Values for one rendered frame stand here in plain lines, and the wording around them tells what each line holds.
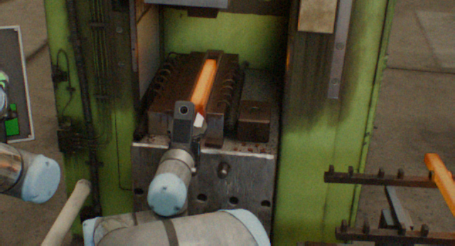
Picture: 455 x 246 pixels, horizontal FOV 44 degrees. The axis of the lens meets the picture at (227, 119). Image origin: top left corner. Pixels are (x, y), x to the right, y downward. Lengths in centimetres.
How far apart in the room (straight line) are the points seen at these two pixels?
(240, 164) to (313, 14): 42
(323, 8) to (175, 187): 61
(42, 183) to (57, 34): 76
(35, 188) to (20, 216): 189
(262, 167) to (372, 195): 158
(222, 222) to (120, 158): 96
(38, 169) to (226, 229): 31
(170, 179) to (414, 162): 232
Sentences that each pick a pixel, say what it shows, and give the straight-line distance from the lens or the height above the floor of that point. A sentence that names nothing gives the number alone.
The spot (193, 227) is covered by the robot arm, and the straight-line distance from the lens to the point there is 83.
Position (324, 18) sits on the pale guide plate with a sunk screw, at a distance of 148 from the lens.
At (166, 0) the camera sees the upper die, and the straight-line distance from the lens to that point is 137.
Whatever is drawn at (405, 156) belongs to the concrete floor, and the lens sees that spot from 337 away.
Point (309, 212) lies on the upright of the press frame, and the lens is 179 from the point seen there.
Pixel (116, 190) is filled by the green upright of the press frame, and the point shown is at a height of 62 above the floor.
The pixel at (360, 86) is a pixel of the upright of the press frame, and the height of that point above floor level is 103.
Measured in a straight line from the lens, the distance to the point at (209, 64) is 171.
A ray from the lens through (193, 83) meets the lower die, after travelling 163.
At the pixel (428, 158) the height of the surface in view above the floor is 93.
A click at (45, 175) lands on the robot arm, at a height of 116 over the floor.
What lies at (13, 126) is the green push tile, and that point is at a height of 99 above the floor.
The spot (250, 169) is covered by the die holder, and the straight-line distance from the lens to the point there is 146.
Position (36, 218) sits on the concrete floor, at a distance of 279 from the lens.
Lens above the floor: 167
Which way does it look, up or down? 28 degrees down
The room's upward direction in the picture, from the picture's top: 2 degrees clockwise
